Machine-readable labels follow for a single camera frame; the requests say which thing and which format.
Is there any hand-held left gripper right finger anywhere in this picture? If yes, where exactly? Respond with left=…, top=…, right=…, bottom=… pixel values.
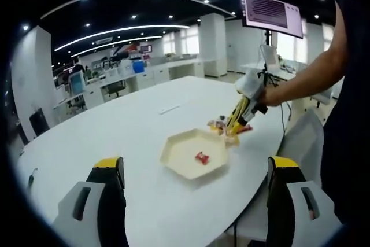
left=265, top=156, right=345, bottom=247

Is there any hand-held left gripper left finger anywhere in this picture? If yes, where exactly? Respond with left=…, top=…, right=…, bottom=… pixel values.
left=51, top=156, right=130, bottom=247

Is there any pile of food packets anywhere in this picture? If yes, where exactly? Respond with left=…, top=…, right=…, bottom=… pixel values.
left=207, top=115, right=254, bottom=147

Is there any small red candy food packet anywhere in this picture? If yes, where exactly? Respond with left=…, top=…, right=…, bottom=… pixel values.
left=195, top=151, right=212, bottom=167

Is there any cream hexagonal container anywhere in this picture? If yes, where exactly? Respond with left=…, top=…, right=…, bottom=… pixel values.
left=160, top=127, right=231, bottom=180

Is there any white side desk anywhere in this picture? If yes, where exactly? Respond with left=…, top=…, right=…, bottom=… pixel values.
left=241, top=61, right=307, bottom=86

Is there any black monitor stand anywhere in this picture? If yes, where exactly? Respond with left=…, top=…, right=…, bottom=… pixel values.
left=260, top=28, right=280, bottom=86

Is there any white flat strip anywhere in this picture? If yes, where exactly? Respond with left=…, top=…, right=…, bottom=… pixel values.
left=158, top=102, right=190, bottom=115

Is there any large screen monitor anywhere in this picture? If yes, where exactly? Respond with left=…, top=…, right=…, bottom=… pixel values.
left=239, top=0, right=304, bottom=39

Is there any grey office chair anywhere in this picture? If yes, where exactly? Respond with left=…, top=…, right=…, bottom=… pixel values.
left=312, top=86, right=333, bottom=109

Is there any row of white office desks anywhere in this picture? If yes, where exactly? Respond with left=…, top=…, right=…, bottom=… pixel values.
left=54, top=57, right=229, bottom=115

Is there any person's dark shirt torso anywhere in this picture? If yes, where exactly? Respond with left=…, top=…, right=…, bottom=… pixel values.
left=319, top=0, right=368, bottom=224

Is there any blue box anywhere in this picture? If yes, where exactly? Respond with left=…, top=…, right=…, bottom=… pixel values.
left=131, top=60, right=145, bottom=74

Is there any black office chair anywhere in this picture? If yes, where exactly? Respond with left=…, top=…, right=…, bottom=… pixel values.
left=103, top=80, right=127, bottom=99

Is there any teal screen monitor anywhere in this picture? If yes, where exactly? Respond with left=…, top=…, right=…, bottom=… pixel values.
left=68, top=72, right=87, bottom=96

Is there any white storage box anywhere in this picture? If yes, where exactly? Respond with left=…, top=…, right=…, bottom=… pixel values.
left=117, top=62, right=134, bottom=76

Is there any white square pillar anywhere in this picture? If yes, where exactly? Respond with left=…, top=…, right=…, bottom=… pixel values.
left=10, top=25, right=56, bottom=141

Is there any black plug cable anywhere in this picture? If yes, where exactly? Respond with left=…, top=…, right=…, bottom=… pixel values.
left=27, top=167, right=39, bottom=189

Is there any red white wall banner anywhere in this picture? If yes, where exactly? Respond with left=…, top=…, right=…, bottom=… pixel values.
left=111, top=43, right=142, bottom=57

